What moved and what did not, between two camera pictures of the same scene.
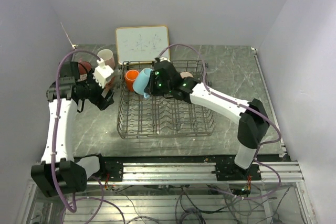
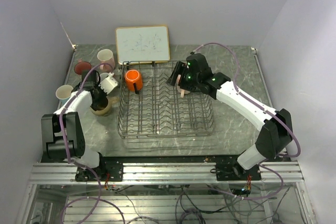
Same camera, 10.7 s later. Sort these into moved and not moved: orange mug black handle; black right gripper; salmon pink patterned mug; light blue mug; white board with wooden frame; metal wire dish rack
Moved: salmon pink patterned mug; light blue mug; black right gripper
Not moved: metal wire dish rack; orange mug black handle; white board with wooden frame
